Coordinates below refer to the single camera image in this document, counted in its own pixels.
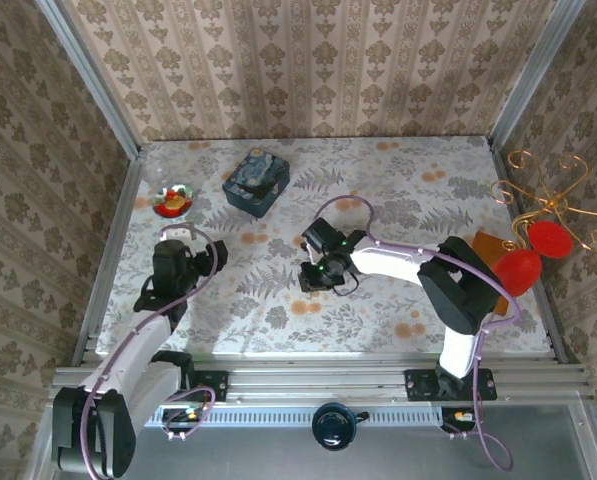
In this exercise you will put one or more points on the blue starry night tin box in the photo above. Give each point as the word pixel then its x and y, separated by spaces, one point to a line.
pixel 255 180

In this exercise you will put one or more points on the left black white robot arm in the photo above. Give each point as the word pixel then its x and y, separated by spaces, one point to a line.
pixel 143 345

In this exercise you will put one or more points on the floral tablecloth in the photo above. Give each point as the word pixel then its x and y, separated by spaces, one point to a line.
pixel 403 210

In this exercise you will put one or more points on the clear drinking glass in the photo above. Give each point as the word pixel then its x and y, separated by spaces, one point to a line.
pixel 158 171

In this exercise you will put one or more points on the dark blue mug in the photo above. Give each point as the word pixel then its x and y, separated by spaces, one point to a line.
pixel 333 425

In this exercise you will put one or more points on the black controller board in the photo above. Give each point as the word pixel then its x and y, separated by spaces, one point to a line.
pixel 180 417
pixel 460 419

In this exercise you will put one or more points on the brown wooden block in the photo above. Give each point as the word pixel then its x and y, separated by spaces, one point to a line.
pixel 485 242

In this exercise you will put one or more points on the grey metal shelf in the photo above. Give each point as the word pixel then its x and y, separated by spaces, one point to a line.
pixel 258 455

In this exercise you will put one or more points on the red plastic goblet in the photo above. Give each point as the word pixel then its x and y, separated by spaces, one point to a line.
pixel 518 270

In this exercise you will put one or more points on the aluminium table edge rail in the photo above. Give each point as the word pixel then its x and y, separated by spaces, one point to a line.
pixel 318 380

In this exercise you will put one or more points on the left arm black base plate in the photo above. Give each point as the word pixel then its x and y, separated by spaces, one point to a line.
pixel 215 385

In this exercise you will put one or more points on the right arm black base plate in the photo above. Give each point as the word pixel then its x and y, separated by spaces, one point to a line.
pixel 420 385

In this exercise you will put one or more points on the aluminium frame post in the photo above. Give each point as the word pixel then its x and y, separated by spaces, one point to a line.
pixel 533 75
pixel 93 82

